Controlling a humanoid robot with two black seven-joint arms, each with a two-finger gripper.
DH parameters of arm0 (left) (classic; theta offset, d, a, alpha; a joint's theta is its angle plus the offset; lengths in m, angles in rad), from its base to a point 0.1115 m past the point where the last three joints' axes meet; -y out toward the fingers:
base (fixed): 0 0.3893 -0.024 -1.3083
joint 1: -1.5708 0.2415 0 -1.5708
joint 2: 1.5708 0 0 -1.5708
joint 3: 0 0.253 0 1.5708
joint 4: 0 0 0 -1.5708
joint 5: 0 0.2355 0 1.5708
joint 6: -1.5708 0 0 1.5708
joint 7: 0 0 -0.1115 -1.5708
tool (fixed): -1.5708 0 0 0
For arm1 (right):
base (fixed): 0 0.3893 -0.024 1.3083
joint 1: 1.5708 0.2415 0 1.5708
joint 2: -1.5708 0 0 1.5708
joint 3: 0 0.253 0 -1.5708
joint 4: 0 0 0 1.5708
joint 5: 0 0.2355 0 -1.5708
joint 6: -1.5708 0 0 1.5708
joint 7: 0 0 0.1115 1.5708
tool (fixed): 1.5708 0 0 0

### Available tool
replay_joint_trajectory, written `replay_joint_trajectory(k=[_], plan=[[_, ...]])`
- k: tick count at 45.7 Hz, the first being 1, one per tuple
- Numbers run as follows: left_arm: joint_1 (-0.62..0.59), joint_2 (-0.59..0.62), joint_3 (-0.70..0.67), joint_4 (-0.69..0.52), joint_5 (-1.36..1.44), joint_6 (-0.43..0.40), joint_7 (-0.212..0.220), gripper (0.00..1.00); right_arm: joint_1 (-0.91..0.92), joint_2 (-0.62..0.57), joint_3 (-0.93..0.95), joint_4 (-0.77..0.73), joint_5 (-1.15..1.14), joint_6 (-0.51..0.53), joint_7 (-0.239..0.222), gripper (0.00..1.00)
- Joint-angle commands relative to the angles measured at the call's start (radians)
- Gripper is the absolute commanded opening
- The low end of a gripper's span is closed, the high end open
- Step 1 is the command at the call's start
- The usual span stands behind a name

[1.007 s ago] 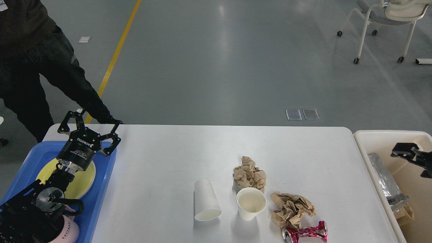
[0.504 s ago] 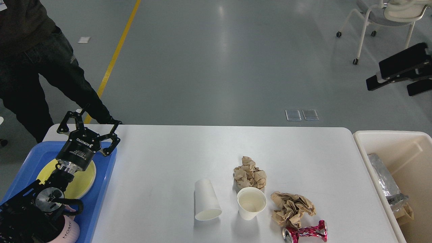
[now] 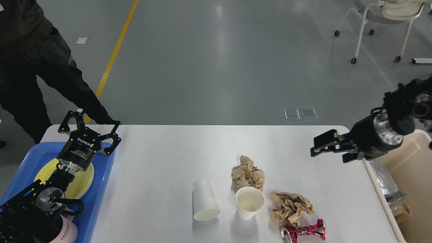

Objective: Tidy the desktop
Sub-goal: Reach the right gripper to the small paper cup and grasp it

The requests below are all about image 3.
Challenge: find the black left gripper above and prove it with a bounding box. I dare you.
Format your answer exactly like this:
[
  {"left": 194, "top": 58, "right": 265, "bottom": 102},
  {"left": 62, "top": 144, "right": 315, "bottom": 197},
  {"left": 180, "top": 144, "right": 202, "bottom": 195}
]
[{"left": 56, "top": 103, "right": 122, "bottom": 171}]

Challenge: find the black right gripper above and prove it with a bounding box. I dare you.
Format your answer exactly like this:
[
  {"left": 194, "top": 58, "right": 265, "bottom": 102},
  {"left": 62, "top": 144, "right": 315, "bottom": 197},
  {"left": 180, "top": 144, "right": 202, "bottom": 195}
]
[{"left": 310, "top": 113, "right": 404, "bottom": 163}]

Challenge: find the yellow plate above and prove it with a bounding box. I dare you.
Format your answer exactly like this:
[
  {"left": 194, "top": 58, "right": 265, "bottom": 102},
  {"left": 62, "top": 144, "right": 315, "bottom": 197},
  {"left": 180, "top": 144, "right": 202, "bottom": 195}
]
[{"left": 34, "top": 159, "right": 94, "bottom": 199}]

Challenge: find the aluminium foil tray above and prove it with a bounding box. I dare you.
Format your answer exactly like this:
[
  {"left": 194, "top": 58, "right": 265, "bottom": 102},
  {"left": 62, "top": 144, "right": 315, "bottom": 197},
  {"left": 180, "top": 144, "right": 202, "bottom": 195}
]
[{"left": 369, "top": 158, "right": 407, "bottom": 206}]

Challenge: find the brown paper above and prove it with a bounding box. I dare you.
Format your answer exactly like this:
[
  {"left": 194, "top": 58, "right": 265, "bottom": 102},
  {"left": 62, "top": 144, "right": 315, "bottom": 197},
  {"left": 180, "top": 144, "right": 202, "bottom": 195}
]
[{"left": 269, "top": 190, "right": 315, "bottom": 228}]

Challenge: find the pink mug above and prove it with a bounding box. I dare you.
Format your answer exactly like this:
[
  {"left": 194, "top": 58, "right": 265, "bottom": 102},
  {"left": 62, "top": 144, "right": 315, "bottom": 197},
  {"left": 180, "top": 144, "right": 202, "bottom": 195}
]
[{"left": 50, "top": 216, "right": 79, "bottom": 243}]

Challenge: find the crushed red can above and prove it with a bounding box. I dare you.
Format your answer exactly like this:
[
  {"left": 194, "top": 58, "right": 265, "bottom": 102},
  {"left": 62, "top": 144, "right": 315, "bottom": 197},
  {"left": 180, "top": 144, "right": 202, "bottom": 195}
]
[{"left": 280, "top": 218, "right": 326, "bottom": 243}]

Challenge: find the white paper cup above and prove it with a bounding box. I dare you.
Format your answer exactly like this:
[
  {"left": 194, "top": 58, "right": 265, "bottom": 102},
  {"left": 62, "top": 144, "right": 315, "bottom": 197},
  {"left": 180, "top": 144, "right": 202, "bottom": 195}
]
[
  {"left": 235, "top": 187, "right": 265, "bottom": 220},
  {"left": 193, "top": 179, "right": 220, "bottom": 220}
]

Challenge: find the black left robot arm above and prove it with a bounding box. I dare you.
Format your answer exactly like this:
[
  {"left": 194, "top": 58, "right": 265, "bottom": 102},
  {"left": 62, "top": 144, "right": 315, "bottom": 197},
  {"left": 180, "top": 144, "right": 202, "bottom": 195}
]
[{"left": 1, "top": 110, "right": 121, "bottom": 243}]

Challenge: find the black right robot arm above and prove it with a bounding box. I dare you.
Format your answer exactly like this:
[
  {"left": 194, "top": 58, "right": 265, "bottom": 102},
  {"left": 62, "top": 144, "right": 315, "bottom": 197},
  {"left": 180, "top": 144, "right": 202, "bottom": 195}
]
[{"left": 310, "top": 78, "right": 432, "bottom": 163}]

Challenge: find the blue plastic tray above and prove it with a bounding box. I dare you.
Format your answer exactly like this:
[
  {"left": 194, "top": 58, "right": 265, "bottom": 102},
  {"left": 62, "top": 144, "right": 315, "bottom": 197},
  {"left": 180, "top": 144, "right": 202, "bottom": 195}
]
[{"left": 1, "top": 142, "right": 115, "bottom": 243}]

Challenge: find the beige plastic bin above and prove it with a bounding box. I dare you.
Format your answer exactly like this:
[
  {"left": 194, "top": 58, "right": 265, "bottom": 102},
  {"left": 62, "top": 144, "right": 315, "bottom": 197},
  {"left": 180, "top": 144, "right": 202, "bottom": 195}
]
[{"left": 362, "top": 129, "right": 432, "bottom": 243}]

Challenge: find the crumpled brown paper ball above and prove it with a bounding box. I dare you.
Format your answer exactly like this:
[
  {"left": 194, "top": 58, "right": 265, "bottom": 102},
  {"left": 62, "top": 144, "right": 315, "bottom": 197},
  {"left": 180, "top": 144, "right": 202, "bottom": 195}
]
[{"left": 232, "top": 155, "right": 265, "bottom": 189}]

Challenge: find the person in dark clothes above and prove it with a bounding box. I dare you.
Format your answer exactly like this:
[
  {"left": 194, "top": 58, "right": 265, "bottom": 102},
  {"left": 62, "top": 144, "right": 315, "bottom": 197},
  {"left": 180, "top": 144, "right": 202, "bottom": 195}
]
[{"left": 0, "top": 0, "right": 116, "bottom": 143}]

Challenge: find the white wheeled chair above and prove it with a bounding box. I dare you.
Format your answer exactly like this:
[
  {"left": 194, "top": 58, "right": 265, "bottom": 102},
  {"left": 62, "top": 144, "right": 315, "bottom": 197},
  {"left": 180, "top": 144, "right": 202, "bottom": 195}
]
[{"left": 334, "top": 0, "right": 431, "bottom": 64}]

